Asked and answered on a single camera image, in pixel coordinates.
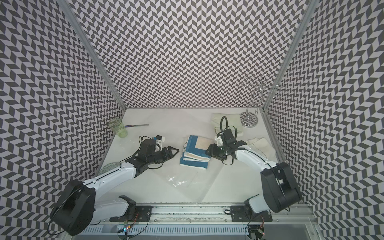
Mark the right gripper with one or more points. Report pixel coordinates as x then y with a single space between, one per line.
212 148

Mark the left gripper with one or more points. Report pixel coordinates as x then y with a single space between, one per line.
169 152

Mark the blue and beige towel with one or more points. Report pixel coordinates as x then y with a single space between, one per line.
194 152

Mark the white towel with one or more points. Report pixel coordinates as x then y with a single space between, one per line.
263 147

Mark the clear plastic vacuum bag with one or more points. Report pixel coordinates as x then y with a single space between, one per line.
175 183

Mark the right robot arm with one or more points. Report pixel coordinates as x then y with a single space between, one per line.
279 186

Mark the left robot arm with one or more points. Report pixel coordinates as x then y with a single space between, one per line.
79 205

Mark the pale green folded towel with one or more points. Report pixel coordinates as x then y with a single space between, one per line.
232 121

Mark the green glass cup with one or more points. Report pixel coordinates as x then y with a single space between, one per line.
117 126

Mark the patterned plate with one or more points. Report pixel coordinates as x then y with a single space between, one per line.
108 167

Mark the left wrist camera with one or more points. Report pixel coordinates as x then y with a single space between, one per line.
159 141

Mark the purple handled utensil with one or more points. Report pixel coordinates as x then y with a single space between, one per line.
141 125

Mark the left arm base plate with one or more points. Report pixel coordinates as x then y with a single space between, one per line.
135 214

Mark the chrome wire mug stand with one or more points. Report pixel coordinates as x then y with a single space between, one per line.
258 88

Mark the aluminium front rail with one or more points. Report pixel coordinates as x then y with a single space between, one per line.
298 214

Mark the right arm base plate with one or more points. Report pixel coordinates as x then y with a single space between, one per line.
242 214

